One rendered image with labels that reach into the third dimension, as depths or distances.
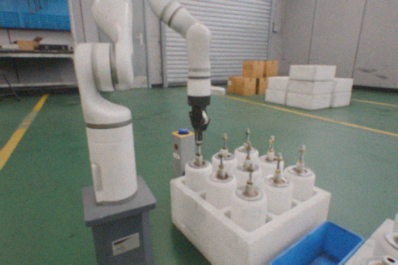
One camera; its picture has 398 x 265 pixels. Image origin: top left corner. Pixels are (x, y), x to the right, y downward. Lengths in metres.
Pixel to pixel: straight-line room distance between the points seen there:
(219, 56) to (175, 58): 1.20
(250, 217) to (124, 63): 0.48
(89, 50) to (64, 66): 4.96
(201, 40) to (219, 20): 5.70
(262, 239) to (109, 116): 0.47
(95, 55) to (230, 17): 6.18
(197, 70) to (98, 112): 0.35
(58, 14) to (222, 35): 3.56
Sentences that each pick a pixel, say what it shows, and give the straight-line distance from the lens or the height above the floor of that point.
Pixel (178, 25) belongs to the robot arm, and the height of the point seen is 0.70.
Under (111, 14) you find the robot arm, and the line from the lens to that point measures 0.60.
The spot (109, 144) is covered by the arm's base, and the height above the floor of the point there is 0.44.
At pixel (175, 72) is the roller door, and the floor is 0.34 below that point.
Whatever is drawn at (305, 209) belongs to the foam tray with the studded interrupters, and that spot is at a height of 0.18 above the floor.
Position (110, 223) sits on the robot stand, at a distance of 0.56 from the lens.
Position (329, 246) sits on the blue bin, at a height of 0.04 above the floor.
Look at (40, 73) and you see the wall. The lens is 5.48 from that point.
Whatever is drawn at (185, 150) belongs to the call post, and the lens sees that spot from 0.96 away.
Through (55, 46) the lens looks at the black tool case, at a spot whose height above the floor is 0.82.
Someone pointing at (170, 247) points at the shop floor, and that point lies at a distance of 0.89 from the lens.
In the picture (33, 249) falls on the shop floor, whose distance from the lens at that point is 1.03.
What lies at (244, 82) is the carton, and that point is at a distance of 4.37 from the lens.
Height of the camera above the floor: 0.60
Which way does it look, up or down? 17 degrees down
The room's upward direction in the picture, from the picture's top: straight up
